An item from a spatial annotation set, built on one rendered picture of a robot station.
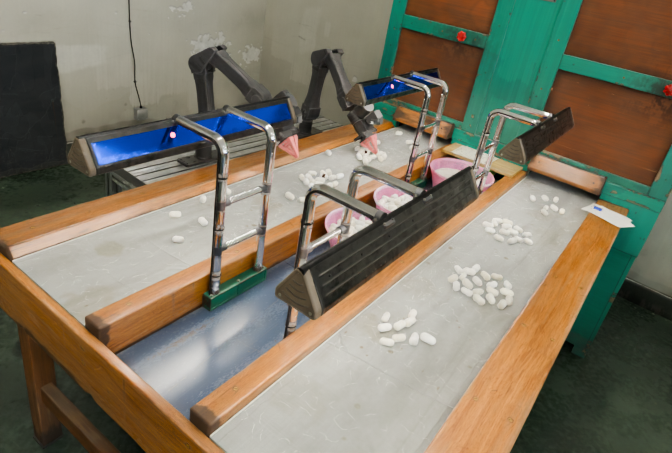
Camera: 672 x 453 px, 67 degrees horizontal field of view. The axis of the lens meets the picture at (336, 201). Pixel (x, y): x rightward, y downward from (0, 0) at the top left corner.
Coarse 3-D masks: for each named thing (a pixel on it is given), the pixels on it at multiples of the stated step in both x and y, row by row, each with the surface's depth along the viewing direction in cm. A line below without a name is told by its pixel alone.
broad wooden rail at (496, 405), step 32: (608, 224) 187; (576, 256) 161; (544, 288) 142; (576, 288) 144; (544, 320) 128; (512, 352) 116; (544, 352) 117; (480, 384) 105; (512, 384) 107; (480, 416) 98; (512, 416) 99; (448, 448) 90; (480, 448) 91
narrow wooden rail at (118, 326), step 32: (416, 160) 213; (288, 224) 150; (320, 224) 158; (224, 256) 130; (288, 256) 150; (160, 288) 115; (192, 288) 120; (96, 320) 103; (128, 320) 107; (160, 320) 115
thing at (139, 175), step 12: (324, 120) 270; (228, 144) 220; (240, 144) 222; (252, 144) 225; (264, 144) 228; (276, 144) 229; (180, 156) 201; (240, 156) 213; (132, 168) 186; (144, 168) 187; (156, 168) 189; (168, 168) 191; (180, 168) 192; (192, 168) 194; (132, 180) 182; (144, 180) 180; (156, 180) 181
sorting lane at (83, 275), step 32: (320, 160) 203; (352, 160) 208; (384, 160) 214; (128, 224) 140; (160, 224) 143; (192, 224) 146; (224, 224) 149; (256, 224) 152; (32, 256) 122; (64, 256) 124; (96, 256) 126; (128, 256) 128; (160, 256) 130; (192, 256) 132; (64, 288) 114; (96, 288) 115; (128, 288) 117
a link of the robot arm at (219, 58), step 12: (216, 48) 180; (192, 60) 182; (204, 60) 180; (216, 60) 180; (228, 60) 181; (228, 72) 181; (240, 72) 181; (240, 84) 181; (252, 84) 180; (264, 96) 181
